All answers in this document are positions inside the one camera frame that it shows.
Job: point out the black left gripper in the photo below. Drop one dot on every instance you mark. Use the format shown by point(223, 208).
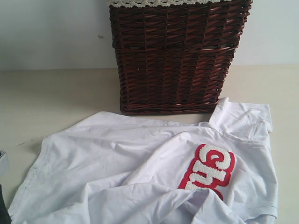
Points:
point(3, 210)

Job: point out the white t-shirt red patch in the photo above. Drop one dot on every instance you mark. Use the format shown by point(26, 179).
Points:
point(115, 169)

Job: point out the dark brown wicker basket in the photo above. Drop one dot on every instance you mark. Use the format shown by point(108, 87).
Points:
point(175, 59)

